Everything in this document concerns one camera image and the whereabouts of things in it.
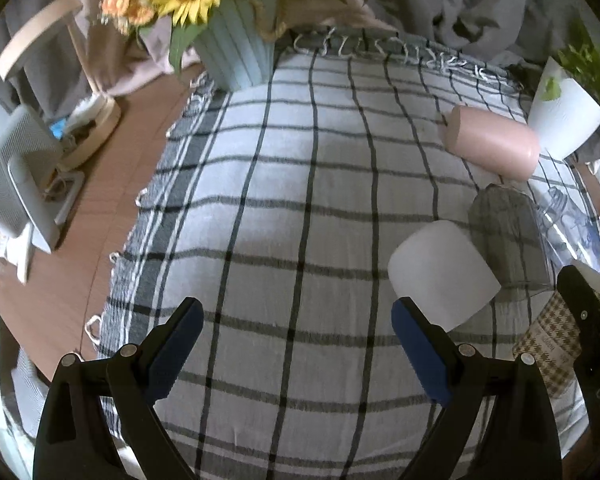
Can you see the grey transparent glass cup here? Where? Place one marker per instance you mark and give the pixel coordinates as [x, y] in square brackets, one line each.
[507, 235]

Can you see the pink cup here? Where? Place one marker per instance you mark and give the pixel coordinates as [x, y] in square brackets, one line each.
[490, 140]

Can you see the clear plastic bottle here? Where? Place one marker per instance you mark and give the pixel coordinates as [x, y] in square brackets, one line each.
[567, 225]

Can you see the white pot with green plant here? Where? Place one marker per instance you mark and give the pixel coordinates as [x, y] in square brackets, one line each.
[565, 115]

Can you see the grey plaid tablecloth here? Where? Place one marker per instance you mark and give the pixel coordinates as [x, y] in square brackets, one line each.
[300, 210]

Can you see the houndstooth paper cup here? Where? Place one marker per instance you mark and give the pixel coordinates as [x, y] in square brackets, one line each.
[550, 345]

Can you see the round wooden stand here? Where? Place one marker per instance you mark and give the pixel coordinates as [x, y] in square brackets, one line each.
[87, 125]

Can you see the grey crumpled cloth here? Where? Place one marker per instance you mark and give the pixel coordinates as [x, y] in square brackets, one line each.
[480, 0]

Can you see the white cup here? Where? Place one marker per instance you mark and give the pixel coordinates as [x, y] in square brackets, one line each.
[442, 267]

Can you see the beige cloth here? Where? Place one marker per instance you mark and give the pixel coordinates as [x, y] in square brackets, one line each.
[120, 55]

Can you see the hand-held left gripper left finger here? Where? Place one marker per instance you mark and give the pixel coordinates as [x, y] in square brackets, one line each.
[176, 352]

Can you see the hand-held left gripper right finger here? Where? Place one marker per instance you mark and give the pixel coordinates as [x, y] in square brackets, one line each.
[419, 355]

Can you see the light blue ribbed vase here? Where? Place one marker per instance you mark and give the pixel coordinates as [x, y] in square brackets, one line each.
[237, 40]

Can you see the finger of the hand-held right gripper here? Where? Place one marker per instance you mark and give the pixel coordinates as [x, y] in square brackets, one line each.
[587, 310]

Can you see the white desk fan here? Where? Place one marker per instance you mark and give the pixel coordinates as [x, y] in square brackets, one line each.
[10, 175]

